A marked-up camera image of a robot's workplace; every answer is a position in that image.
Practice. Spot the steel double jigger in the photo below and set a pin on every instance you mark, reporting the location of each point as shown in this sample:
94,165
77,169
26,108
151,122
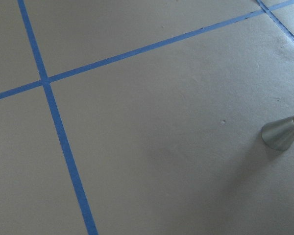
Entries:
279,135

